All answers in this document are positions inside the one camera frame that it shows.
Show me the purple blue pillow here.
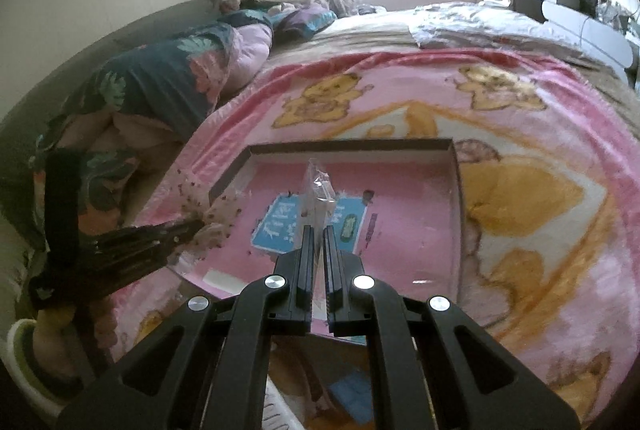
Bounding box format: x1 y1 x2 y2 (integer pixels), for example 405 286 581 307
272 4 337 43

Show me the white rounded bench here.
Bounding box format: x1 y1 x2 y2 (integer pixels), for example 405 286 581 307
513 0 639 88

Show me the clear plastic jewelry bag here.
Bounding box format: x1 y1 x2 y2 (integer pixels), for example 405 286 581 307
298 158 337 234

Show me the pink shallow cardboard box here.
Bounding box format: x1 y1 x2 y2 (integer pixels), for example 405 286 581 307
167 137 469 311

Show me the white crumpled sheet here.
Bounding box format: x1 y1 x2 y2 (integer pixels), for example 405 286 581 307
406 2 557 51

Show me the dark floral duvet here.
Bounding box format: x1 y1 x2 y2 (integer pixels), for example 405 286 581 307
32 12 273 235

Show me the blue jewelry box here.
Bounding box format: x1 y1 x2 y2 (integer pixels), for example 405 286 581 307
329 370 374 424

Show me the pink bear fleece blanket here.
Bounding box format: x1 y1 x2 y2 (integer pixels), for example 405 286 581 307
117 49 639 428

